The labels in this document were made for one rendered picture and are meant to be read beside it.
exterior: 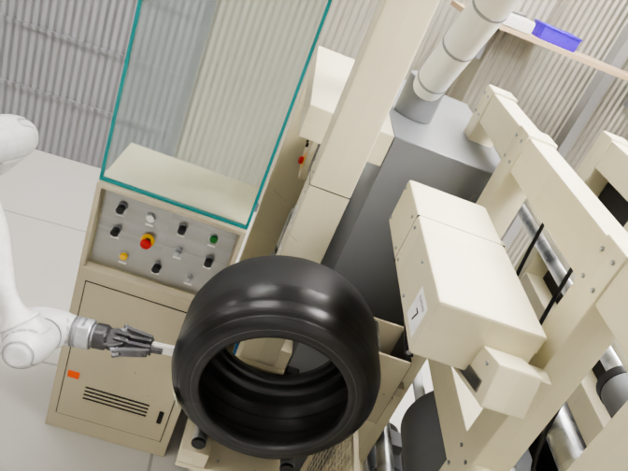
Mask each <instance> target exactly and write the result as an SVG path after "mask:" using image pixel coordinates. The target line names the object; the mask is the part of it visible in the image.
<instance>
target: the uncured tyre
mask: <svg viewBox="0 0 628 471"><path fill-rule="evenodd" d="M267 337H271V338H282V339H288V340H291V341H295V342H299V343H302V344H304V345H307V346H309V347H311V348H312V349H314V350H317V351H318V352H320V353H322V354H323V355H324V356H326V357H327V358H328V359H329V361H328V362H327V363H325V364H323V365H322V366H320V367H318V368H315V369H313V370H310V371H307V372H304V373H299V374H291V375H281V374H273V373H268V372H264V371H262V370H259V369H256V368H254V367H252V366H250V365H248V364H245V363H244V362H242V361H241V360H240V359H238V358H237V357H236V356H235V355H234V354H233V353H232V352H231V351H230V350H229V349H228V347H230V346H232V345H234V344H236V343H238V342H242V341H245V340H250V339H254V338H267ZM171 373H172V384H173V388H174V391H175V394H176V396H177V399H178V402H179V404H180V406H181V408H182V409H183V411H184V412H185V414H186V415H187V416H188V417H189V419H190V420H191V421H192V422H193V423H194V424H195V425H196V426H197V427H198V428H199V429H201V430H202V431H203V432H204V433H205V434H207V435H208V436H209V437H211V438H212V439H214V440H215V441H217V442H218V443H220V444H222V445H223V446H224V447H226V448H228V449H231V450H234V451H237V452H240V453H243V454H246V455H249V456H253V457H259V458H265V459H295V458H301V457H306V456H309V455H313V454H316V453H319V452H322V451H324V450H328V449H330V448H331V447H333V446H335V445H337V444H339V443H340V442H342V441H344V440H345V439H347V438H348V437H350V436H351V435H353V434H354V433H355V432H356V431H357V430H358V429H359V428H360V427H361V426H362V425H363V424H364V422H365V421H366V420H367V418H368V417H369V415H370V413H371V412H372V410H373V407H374V405H375V403H376V400H377V397H378V391H379V387H380V363H379V353H378V332H377V326H376V323H375V320H374V317H373V314H372V312H371V310H370V308H369V306H368V305H367V303H366V302H365V300H364V298H363V297H362V295H361V294H360V293H359V292H358V290H357V289H356V288H355V287H354V286H353V285H352V284H351V283H350V282H349V281H348V280H347V279H345V278H344V277H342V276H341V275H340V274H338V273H337V272H336V271H334V270H333V269H331V268H329V267H327V266H325V265H323V264H319V263H316V262H313V261H310V260H308V259H304V258H299V257H293V256H285V255H268V256H260V257H254V258H250V259H247V260H244V261H241V262H238V263H235V264H232V265H230V266H228V267H226V268H224V269H222V271H220V272H219V273H217V274H216V275H215V276H214V277H212V278H211V279H210V280H209V281H208V282H207V283H206V284H205V285H204V286H203V287H202V288H201V289H200V290H199V292H198V293H197V294H196V296H195V297H194V299H193V300H192V302H191V304H190V306H189V308H188V311H187V314H186V317H185V319H184V322H183V324H182V327H181V329H180V332H179V335H178V339H177V342H176V345H175V347H174V350H173V354H172V361H171Z"/></svg>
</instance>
